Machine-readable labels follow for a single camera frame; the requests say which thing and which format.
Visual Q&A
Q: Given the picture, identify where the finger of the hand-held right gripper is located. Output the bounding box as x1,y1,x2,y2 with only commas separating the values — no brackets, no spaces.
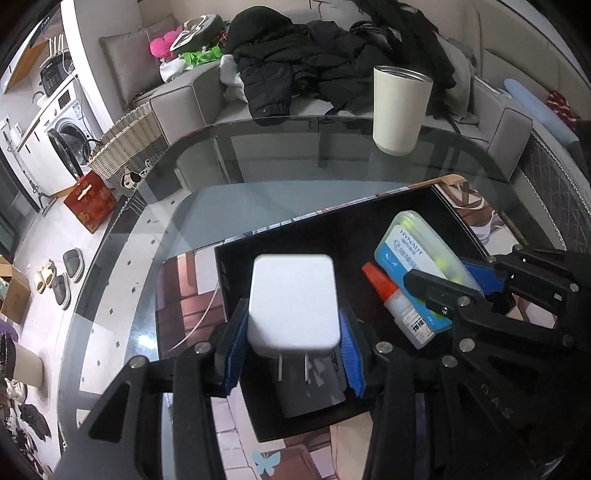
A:
404,269,574,355
462,247,581,320

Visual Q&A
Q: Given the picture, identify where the wooden wall cabinet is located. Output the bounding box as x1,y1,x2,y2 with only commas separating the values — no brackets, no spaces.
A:
0,14,47,88

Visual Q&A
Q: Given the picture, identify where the black puffer jacket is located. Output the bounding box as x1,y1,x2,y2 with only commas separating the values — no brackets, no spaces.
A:
233,7,384,118

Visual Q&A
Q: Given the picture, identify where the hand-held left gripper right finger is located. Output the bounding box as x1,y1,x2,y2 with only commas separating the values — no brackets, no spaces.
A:
337,309,467,480

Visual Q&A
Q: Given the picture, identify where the white power adapter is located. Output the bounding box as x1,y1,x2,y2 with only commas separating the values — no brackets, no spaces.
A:
247,253,342,384

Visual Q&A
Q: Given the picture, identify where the white cup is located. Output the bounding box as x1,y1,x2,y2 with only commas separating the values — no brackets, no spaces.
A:
372,65,434,155

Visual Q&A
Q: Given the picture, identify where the red-capped glue bottle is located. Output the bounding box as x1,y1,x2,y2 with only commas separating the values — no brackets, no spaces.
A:
361,262,437,349

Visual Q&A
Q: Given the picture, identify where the red patterned cloth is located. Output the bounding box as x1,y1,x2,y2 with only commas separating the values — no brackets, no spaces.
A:
547,90,580,132

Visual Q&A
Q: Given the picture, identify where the metal floor stand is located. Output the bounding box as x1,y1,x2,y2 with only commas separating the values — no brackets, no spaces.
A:
14,138,56,213

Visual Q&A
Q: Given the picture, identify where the black cardboard box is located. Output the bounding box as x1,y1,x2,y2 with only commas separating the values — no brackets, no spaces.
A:
215,185,522,444

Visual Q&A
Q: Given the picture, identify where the teal plastic case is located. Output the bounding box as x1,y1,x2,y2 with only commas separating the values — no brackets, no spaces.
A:
374,210,483,332

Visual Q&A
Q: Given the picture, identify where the blue bolster pillow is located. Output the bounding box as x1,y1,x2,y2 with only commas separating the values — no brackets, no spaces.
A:
503,78,580,144

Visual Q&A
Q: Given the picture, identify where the white washing machine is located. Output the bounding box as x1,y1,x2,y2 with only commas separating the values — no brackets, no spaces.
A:
32,76,105,195

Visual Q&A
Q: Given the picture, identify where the black clothes pile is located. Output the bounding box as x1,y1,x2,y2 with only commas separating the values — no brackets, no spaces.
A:
351,0,467,121

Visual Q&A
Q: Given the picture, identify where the wicker basket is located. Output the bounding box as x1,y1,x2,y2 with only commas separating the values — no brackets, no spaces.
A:
88,102,169,185

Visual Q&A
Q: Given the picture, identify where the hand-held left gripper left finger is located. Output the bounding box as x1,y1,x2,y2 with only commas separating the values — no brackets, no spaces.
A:
53,298,252,480

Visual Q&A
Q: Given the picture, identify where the pile of dark shoes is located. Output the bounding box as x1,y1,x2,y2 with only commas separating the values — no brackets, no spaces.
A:
0,378,51,462

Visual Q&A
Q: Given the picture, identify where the grey sofa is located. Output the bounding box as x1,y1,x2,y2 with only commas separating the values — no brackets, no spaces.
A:
148,0,591,185

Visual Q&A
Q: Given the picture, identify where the printed desk mat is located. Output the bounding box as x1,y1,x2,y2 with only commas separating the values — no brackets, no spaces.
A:
154,173,532,480

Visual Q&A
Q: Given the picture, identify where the black countertop appliance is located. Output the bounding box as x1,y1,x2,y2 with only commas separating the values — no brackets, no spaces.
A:
39,55,70,95

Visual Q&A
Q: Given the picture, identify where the red gift box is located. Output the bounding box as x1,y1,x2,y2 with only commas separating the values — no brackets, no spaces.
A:
64,171,118,234

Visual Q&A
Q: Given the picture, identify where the brown cardboard box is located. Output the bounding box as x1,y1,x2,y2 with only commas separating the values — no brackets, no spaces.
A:
0,256,31,324

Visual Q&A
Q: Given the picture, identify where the pink plush toy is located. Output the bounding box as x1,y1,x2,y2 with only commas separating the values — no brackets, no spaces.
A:
148,25,185,60

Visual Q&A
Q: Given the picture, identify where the green and white bag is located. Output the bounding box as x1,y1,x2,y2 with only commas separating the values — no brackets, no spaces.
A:
159,48,227,84

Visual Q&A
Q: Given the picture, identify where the grey slipper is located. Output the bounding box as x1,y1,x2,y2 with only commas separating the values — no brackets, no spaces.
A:
62,248,86,283
51,274,72,309

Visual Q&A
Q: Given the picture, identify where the black white patterned bag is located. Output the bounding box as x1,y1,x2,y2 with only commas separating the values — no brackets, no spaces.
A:
170,14,223,52

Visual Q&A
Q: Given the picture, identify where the black quilted chair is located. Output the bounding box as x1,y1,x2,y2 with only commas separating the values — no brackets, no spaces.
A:
522,124,591,252

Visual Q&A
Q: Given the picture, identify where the grey cushion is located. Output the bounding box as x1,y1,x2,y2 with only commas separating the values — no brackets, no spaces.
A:
99,14,185,107

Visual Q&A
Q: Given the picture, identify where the white trash bin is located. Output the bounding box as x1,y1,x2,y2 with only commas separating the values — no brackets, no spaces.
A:
14,344,45,387

